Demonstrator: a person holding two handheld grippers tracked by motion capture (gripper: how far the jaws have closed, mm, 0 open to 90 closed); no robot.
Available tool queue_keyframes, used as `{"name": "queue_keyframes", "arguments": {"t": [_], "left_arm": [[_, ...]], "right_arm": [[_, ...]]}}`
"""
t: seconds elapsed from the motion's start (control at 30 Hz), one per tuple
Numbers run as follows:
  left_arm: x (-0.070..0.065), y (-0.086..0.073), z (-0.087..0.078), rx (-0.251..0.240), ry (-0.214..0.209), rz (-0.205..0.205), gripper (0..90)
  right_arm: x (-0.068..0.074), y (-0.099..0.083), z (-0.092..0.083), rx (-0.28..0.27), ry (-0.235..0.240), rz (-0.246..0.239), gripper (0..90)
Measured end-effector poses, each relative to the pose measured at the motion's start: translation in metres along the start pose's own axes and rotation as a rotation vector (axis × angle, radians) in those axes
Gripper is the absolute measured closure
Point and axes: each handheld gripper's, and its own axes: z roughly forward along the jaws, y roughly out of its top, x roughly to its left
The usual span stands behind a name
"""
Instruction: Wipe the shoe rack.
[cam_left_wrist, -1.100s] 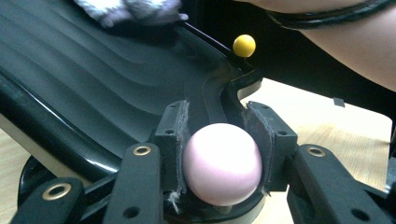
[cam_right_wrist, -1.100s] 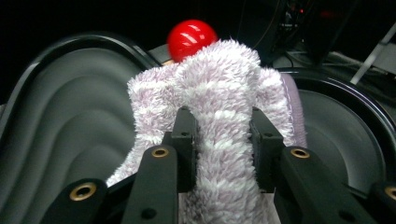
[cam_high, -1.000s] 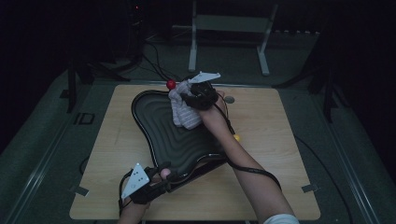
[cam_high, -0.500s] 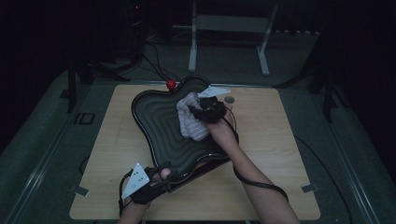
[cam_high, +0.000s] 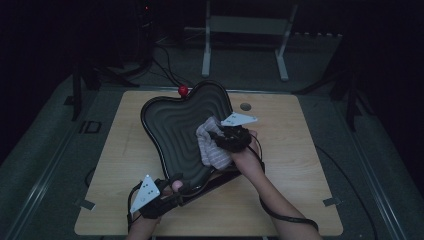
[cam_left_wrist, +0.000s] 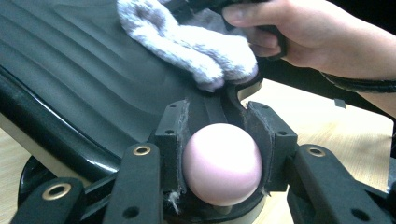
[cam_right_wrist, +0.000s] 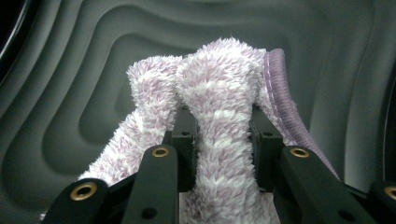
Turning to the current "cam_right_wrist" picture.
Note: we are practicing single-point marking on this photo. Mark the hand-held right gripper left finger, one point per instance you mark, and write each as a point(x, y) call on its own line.
point(185, 146)

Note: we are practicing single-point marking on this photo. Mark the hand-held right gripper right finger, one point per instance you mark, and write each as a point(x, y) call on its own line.
point(264, 149)

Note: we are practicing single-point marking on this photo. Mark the black wavy tray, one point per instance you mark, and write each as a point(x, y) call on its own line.
point(77, 77)

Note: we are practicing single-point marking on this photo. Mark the purple white fluffy cloth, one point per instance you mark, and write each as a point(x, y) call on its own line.
point(221, 93)

